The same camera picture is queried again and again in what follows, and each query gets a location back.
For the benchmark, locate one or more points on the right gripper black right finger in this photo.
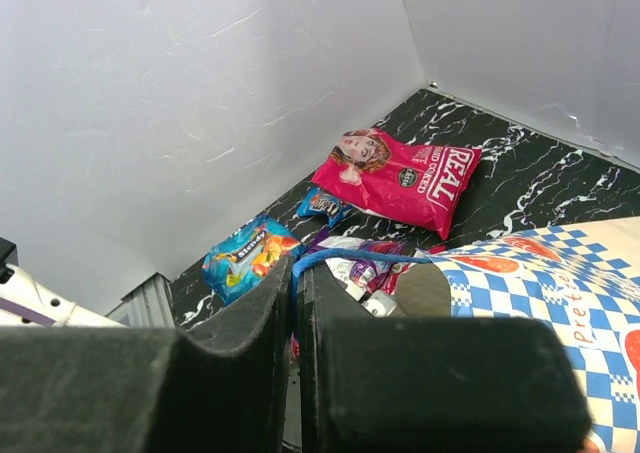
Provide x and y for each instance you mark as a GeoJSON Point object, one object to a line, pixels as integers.
{"type": "Point", "coordinates": [430, 384]}

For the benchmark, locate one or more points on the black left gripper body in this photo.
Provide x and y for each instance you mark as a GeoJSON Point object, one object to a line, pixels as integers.
{"type": "Point", "coordinates": [423, 291]}

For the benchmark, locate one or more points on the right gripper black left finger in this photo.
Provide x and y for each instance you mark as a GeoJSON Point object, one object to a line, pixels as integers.
{"type": "Point", "coordinates": [220, 387]}

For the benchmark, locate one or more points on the red snack packet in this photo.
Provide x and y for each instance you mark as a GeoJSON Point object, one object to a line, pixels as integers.
{"type": "Point", "coordinates": [389, 286]}

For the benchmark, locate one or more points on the purple snack packet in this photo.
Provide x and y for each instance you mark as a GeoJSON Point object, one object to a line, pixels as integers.
{"type": "Point", "coordinates": [358, 276]}

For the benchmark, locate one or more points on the pink snack bag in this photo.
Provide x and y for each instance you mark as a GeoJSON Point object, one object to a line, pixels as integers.
{"type": "Point", "coordinates": [418, 185]}

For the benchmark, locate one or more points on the blue candy bar wrapper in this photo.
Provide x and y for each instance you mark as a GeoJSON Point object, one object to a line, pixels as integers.
{"type": "Point", "coordinates": [318, 202]}

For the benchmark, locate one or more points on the checkered paper bag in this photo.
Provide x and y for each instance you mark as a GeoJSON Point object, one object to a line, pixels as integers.
{"type": "Point", "coordinates": [582, 281]}

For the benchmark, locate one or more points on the blue chips bag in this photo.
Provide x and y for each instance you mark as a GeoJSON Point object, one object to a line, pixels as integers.
{"type": "Point", "coordinates": [238, 264]}

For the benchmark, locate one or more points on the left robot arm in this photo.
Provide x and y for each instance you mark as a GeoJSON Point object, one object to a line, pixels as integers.
{"type": "Point", "coordinates": [25, 302]}

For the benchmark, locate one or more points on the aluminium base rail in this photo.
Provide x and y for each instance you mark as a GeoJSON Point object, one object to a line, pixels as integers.
{"type": "Point", "coordinates": [148, 306]}

